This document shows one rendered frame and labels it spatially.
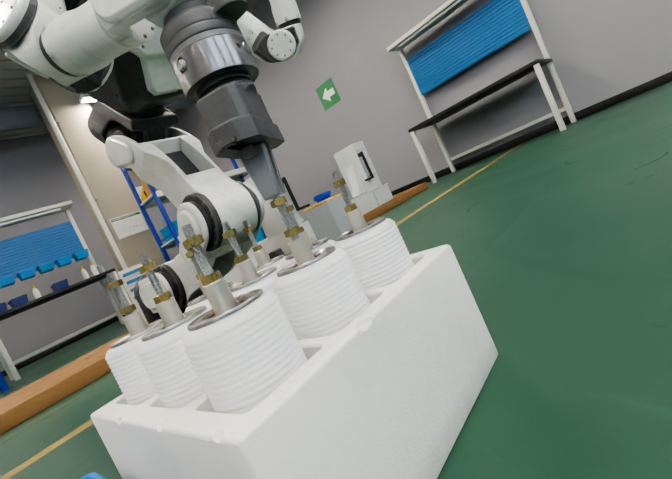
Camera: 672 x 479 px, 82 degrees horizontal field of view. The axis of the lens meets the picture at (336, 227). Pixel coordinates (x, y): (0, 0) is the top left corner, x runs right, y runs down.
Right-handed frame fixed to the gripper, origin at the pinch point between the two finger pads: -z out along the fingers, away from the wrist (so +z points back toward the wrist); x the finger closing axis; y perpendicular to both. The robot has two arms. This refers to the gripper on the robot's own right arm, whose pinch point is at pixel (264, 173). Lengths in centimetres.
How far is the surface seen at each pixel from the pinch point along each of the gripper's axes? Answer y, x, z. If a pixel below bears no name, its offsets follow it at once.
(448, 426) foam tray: -7.7, -2.4, -34.4
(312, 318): 0.5, -4.7, -16.8
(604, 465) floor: -19.8, -10.2, -36.5
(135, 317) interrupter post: 25.3, 1.0, -9.3
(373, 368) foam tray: -4.3, -8.2, -22.6
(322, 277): -2.3, -4.2, -13.2
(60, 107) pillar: 421, 499, 306
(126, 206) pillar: 409, 519, 129
